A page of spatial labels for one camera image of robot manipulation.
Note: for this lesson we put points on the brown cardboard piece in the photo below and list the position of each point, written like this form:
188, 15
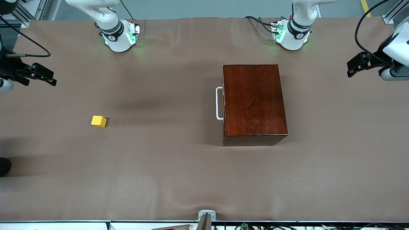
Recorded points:
175, 227

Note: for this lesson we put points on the yellow floor tape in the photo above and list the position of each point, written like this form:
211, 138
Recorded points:
366, 8

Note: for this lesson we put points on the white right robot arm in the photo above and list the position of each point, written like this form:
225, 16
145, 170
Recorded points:
116, 38

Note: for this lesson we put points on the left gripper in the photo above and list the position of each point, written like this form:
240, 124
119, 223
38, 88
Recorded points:
379, 57

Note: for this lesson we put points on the aluminium frame profile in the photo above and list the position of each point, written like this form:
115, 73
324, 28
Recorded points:
35, 8
391, 17

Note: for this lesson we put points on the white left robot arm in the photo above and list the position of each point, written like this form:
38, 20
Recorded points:
294, 41

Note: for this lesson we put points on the dark wooden cabinet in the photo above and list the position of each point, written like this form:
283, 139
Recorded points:
255, 105

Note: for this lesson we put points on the green terminal connector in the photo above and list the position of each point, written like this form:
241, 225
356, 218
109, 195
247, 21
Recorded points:
244, 226

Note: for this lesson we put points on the black shoe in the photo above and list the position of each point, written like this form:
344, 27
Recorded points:
3, 166

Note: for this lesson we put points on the grey metal bracket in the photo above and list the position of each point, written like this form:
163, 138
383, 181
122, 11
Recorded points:
204, 212

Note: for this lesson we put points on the yellow block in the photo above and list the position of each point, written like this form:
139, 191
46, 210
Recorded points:
98, 121

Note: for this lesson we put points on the brown table cover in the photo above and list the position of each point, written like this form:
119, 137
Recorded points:
143, 166

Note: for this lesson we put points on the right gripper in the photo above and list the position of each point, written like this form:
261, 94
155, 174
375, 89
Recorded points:
9, 67

